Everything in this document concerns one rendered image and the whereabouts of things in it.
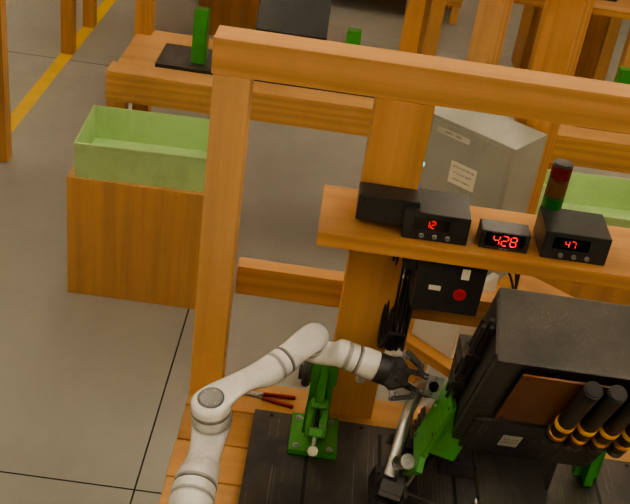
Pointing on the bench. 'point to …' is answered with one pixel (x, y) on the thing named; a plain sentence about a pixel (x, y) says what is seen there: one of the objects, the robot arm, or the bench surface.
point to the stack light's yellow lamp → (555, 190)
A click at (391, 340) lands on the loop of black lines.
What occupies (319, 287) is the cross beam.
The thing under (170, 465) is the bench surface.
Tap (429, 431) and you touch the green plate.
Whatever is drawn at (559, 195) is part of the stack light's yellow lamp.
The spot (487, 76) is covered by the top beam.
